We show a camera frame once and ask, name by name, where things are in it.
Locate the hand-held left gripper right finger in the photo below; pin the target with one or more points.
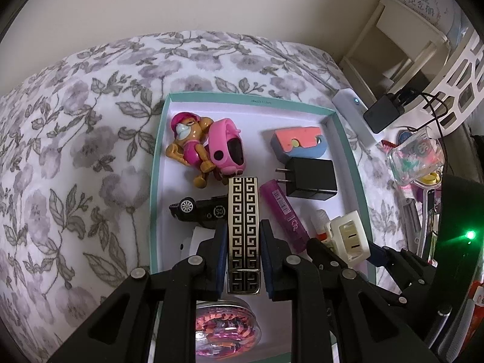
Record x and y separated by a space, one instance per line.
266 261

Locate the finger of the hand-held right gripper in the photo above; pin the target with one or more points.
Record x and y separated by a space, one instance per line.
321 253
378 255

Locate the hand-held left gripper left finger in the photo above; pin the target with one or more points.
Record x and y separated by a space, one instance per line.
219 257

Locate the red white glue stick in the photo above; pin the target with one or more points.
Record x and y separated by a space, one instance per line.
320 221

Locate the cream hair claw clip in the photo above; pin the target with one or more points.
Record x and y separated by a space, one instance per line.
351 234

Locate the black toy car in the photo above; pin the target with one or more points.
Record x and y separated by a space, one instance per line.
204 211

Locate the gold black patterned lighter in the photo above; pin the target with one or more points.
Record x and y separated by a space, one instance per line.
244 215

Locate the purple lip balm tube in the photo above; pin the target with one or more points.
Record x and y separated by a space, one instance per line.
281 204

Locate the round tin with colourful trinkets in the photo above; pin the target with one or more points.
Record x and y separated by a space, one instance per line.
227 329

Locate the black charger plug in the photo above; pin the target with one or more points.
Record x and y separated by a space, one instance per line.
312 177

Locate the pink brown puppy figure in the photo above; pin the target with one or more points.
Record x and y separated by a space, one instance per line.
189 143

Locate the plain orange blue toy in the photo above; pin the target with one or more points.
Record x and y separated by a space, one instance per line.
298 136

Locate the pink toy watch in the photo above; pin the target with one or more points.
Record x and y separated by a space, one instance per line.
219 136

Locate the teal white box tray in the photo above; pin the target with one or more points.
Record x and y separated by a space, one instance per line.
245 121

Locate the clear cup with trinkets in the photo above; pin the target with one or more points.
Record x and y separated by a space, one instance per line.
412 158

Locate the black power adapter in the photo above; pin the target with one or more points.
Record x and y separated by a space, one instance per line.
382 115

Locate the white power bank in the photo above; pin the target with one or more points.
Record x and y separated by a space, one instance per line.
351 109

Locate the white lattice panel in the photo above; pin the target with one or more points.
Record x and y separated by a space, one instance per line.
472 51

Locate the cream wooden shelf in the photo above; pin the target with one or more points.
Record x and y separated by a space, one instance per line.
397 11

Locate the white printed box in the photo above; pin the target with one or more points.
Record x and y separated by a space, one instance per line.
423 3

